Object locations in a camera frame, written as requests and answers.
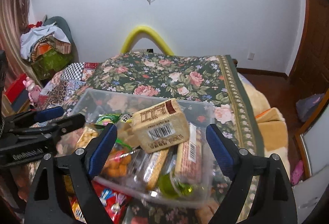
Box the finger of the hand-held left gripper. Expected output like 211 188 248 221
51 113 86 137
32 106 65 123

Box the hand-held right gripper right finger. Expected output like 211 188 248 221
206 124 295 224

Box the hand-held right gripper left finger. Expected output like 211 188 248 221
24 123 119 224

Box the orange bread packet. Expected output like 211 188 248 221
101 145 134 179

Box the beige cracker packet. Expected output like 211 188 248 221
75 127 100 150

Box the thin green stick packet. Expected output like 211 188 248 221
116 138 134 150

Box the clear cookie packet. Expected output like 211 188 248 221
117 114 141 149

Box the pink brown wafer packet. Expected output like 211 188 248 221
175 123 206 181

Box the small green snack packet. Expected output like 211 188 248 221
95 113 122 127

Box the clear plastic storage box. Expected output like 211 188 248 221
58 88 217 208

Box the red snack packet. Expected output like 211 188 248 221
92 180 132 215

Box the long clear biscuit packet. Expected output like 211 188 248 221
128 147 170 190

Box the green jelly cup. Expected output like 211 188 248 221
157 172 196 199

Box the brown cake packet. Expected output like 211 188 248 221
131 98 191 154

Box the yellow snack packet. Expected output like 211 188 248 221
69 195 87 224

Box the pink rabbit toy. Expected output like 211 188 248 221
23 78 41 103

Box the patchwork quilt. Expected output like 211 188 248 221
33 61 101 112

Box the red box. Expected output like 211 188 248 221
5 74 28 104

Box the beige fleece blanket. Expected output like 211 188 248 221
237 72 291 184

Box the striped orange cloth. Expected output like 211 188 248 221
31 37 73 56

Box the pile of pale clothes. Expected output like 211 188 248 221
20 22 72 60

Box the pink slipper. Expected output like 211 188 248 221
290 159 305 185

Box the grey chair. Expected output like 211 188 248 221
42 16 75 46

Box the wood framed white panel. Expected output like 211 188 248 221
292 120 329 224

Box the striped brown curtain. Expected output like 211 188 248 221
0 0 34 85

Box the grey bag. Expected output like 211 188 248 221
295 93 326 123

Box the yellow foam tube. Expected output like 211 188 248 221
120 24 174 56

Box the brown wooden door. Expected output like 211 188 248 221
290 0 329 91

